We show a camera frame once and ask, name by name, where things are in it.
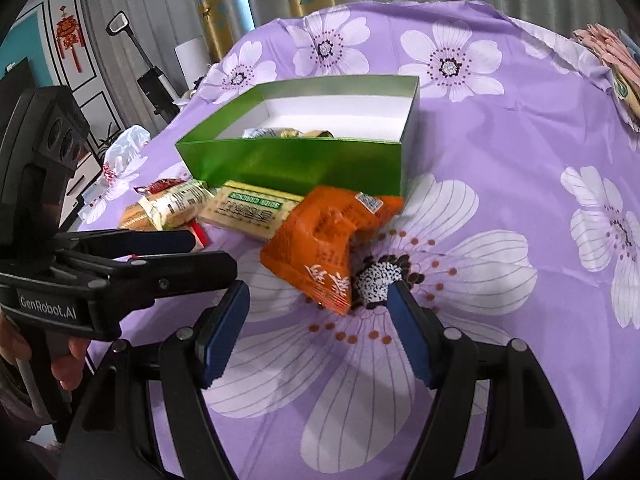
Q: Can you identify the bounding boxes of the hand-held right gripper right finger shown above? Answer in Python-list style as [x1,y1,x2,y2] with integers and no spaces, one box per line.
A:
[387,280,586,480]

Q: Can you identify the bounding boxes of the white television cabinet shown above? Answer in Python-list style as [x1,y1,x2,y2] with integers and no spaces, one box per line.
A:
[65,150,106,211]

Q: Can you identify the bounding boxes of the light blue folded cloth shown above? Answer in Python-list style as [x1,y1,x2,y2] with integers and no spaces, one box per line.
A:
[617,29,640,56]

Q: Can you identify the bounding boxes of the gold foil snack packet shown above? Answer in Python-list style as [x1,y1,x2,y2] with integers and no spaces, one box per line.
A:
[280,128,335,140]

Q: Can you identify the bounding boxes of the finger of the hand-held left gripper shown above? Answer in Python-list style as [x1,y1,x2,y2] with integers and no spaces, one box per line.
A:
[55,229,198,263]
[50,250,240,311]

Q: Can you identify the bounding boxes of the green-print cracker packet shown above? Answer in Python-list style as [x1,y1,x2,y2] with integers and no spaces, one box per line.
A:
[199,180,306,243]

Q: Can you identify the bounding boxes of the pink folded clothes pile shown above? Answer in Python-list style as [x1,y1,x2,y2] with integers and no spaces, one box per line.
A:
[572,25,640,133]

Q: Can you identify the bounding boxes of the green cardboard box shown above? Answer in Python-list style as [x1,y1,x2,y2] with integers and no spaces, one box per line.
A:
[175,74,420,196]

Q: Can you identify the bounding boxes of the cream green-print snack packet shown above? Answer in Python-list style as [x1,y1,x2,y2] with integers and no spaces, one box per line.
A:
[137,179,211,231]

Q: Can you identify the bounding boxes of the white plastic bag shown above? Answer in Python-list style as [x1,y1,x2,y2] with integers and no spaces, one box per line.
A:
[102,126,151,186]

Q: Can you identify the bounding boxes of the red knot wall decoration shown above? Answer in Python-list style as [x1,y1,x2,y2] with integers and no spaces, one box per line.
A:
[55,5,86,73]

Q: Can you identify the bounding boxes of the potted plant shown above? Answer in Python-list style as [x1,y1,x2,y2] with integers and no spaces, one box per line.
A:
[95,124,121,161]

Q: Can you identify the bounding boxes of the black television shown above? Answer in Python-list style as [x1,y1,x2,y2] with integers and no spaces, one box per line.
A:
[0,57,33,98]

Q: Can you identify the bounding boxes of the yellow snack packet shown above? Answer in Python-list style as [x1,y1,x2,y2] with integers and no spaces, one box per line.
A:
[119,204,151,231]

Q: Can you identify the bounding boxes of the black upright vacuum cleaner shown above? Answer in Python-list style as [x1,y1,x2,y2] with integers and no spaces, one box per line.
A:
[106,12,181,120]

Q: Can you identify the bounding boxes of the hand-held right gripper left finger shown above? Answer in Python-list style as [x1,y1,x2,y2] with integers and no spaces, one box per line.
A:
[57,280,251,480]

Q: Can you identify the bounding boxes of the white air purifier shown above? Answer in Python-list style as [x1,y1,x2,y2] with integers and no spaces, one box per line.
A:
[174,36,213,93]

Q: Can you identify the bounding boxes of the person's left hand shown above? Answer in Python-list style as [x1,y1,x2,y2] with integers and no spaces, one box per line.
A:
[50,337,93,391]

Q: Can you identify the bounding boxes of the grey curtain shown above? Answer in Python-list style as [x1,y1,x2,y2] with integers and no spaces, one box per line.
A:
[80,0,211,133]

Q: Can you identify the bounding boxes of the orange snack packet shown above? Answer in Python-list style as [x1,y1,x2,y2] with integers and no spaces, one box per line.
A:
[260,186,405,316]

